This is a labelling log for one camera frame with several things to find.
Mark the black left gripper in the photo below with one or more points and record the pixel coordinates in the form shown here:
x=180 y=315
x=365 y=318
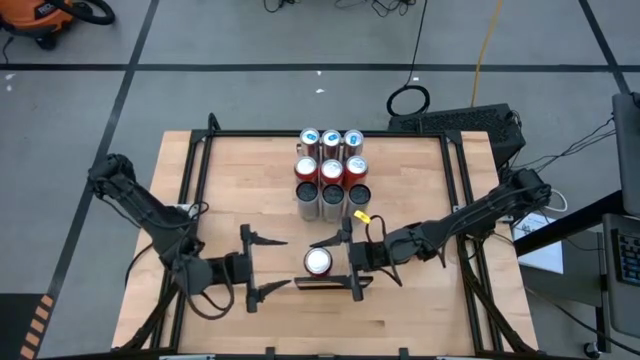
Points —
x=235 y=270

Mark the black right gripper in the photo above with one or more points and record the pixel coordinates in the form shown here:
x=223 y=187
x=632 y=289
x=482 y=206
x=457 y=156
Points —
x=367 y=255

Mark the red Coca-Cola can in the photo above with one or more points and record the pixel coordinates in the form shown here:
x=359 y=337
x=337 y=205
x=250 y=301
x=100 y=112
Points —
x=318 y=261

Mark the red Fanta soda can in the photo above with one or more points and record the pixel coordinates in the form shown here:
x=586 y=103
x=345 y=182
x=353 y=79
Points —
x=306 y=167
x=356 y=167

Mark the silver blue energy drink can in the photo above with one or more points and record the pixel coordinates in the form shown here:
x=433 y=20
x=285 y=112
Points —
x=354 y=140
x=332 y=140
x=310 y=140

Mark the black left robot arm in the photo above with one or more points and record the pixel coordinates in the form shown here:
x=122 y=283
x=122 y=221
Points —
x=150 y=220

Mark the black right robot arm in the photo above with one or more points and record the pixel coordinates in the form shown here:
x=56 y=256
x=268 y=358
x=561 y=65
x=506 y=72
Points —
x=475 y=212

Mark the white paper sheet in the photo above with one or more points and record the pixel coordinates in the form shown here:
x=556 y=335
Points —
x=545 y=252

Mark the black desk bar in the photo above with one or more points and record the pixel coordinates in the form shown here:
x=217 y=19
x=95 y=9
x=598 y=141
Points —
x=570 y=223

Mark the black caster wheel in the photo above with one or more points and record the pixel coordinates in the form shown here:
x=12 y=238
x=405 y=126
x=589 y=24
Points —
x=591 y=349

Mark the grey keyboard console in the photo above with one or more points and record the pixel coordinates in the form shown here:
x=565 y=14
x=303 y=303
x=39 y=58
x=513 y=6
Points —
x=620 y=300

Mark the grey monitor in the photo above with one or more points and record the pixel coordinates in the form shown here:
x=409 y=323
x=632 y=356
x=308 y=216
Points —
x=627 y=150

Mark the orange shop vacuum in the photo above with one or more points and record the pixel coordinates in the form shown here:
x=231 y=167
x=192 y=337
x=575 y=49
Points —
x=35 y=15

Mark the black frame wooden shelf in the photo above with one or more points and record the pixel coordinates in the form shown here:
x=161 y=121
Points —
x=330 y=235

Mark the black metal table frame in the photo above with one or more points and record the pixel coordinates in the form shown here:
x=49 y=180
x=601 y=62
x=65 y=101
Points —
x=260 y=133

